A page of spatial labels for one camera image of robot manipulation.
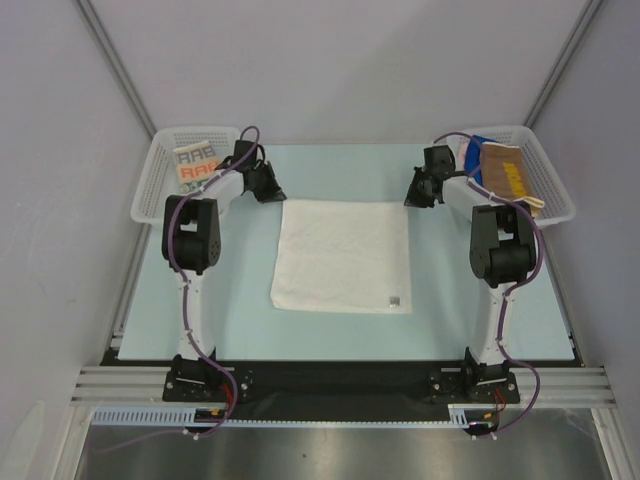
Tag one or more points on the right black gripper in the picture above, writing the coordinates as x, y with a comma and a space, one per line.
425, 185

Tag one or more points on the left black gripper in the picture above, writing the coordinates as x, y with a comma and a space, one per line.
273, 192

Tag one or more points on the rabbit print towel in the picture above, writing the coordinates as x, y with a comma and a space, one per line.
194, 165

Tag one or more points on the white towel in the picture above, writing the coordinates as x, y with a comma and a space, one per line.
343, 257

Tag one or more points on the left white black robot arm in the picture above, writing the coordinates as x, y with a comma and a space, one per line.
191, 227

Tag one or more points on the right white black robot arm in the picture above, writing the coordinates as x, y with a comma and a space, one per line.
503, 256

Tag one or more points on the blue towel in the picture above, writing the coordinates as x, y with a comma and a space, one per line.
472, 158

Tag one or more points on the pink towel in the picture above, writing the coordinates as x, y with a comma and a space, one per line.
463, 151

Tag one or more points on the brown towel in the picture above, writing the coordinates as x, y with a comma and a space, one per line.
505, 174

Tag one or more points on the left white plastic basket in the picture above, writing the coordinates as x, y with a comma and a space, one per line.
159, 178

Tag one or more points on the white plastic basket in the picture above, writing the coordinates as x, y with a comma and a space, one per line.
544, 179
159, 178

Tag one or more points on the right white plastic basket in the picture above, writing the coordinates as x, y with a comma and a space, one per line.
544, 179

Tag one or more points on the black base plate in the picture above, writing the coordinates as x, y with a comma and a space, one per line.
315, 391

